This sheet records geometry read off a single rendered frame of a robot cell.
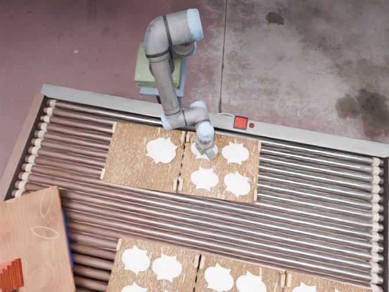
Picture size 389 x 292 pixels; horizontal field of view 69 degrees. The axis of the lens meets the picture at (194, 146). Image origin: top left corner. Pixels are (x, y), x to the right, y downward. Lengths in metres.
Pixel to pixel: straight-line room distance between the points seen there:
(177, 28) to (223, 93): 1.67
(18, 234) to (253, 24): 2.72
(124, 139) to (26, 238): 0.67
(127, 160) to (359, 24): 2.80
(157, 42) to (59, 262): 1.07
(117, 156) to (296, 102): 1.82
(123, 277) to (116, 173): 0.52
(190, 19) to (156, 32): 0.14
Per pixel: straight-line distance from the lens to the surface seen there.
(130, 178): 1.57
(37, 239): 1.59
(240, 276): 1.52
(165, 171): 1.54
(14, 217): 1.66
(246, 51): 3.02
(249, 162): 1.57
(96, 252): 1.61
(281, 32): 3.23
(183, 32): 1.16
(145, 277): 1.54
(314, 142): 1.72
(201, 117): 1.30
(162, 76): 1.22
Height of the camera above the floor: 2.44
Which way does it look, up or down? 73 degrees down
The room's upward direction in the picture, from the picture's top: 3 degrees counter-clockwise
